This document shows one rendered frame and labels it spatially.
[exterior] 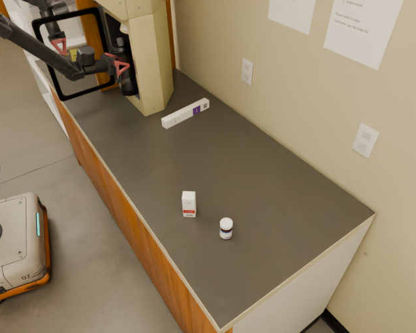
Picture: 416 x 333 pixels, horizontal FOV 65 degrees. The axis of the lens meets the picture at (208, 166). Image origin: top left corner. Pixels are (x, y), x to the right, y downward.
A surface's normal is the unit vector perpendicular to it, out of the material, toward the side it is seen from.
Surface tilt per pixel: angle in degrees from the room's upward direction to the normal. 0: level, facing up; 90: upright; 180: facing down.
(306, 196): 0
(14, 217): 0
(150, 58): 90
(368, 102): 90
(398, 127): 90
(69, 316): 0
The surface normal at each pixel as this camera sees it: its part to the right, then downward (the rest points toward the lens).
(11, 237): -0.01, -0.73
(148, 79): 0.57, 0.55
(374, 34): -0.82, 0.40
